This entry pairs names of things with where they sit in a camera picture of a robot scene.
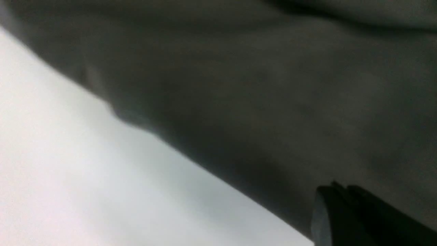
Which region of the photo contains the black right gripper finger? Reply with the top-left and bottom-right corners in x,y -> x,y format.
311,182 -> 437,246

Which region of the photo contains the dark gray long-sleeved shirt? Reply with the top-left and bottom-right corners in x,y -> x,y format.
1,0 -> 436,236

